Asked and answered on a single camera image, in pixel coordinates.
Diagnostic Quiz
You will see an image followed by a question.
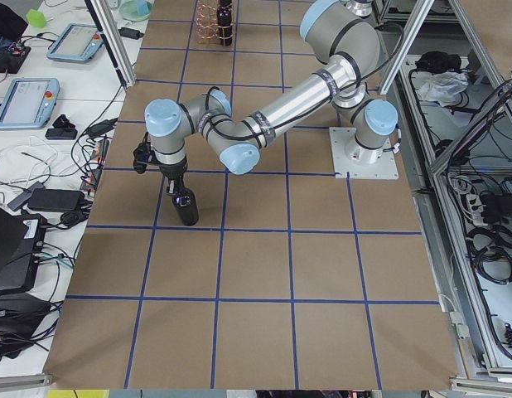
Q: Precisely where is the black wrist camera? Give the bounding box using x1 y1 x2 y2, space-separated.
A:
133 132 152 174

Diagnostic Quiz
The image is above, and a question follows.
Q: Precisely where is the blue teach pendant near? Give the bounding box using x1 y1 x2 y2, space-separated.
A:
0 78 60 130

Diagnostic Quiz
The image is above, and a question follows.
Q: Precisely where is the blue teach pendant far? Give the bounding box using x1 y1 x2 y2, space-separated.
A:
46 23 103 63

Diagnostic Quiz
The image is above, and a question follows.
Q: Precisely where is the copper wire wine basket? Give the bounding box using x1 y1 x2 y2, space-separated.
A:
196 0 219 44

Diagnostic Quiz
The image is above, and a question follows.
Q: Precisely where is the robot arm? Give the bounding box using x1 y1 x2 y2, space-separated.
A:
133 1 398 195

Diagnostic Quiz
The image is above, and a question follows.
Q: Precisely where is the black power adapter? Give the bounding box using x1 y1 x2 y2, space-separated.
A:
27 188 85 212

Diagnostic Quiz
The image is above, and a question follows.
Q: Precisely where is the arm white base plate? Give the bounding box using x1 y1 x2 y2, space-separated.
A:
329 127 399 180

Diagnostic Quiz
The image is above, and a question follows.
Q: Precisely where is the crumpled white cloth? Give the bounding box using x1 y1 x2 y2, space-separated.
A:
418 71 468 107

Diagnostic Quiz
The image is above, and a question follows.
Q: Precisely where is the green plastic object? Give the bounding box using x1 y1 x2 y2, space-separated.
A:
26 8 47 28

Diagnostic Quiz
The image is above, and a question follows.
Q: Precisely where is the black laptop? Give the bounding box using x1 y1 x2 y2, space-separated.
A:
0 207 46 294

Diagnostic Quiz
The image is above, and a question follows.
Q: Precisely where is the dark wine bottle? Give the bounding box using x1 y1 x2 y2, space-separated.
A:
216 0 233 46
167 179 199 226

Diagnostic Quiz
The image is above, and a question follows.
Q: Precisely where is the dark wine bottle in basket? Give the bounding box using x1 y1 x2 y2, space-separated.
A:
216 0 233 46

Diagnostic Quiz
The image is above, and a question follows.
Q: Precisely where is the glass bowl with blue sponge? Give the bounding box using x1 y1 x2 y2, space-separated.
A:
118 0 153 22

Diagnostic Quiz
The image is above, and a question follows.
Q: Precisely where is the aluminium frame post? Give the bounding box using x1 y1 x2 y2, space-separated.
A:
85 0 136 89

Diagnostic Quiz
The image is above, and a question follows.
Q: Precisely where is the blue teach pendant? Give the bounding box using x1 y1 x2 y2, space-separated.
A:
0 78 60 130
46 23 103 63

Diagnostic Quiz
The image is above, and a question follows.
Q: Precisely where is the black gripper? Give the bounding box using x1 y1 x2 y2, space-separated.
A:
159 162 187 192

